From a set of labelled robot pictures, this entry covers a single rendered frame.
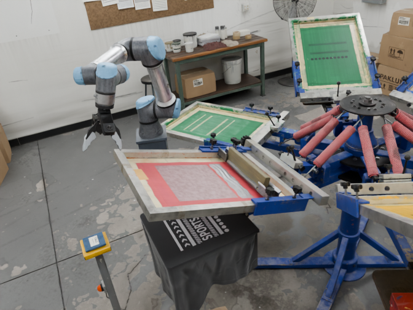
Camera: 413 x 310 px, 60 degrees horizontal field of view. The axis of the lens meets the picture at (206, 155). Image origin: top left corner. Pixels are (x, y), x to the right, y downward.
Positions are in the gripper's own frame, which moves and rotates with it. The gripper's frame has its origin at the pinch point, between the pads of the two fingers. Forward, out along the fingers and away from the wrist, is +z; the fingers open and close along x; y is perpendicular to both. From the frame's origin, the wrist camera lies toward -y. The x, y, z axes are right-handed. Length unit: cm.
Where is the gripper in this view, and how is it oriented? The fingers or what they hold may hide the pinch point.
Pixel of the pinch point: (102, 152)
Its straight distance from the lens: 152.8
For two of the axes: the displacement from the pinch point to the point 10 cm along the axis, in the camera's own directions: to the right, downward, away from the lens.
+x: -8.8, 0.3, -4.7
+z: -1.7, 9.0, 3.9
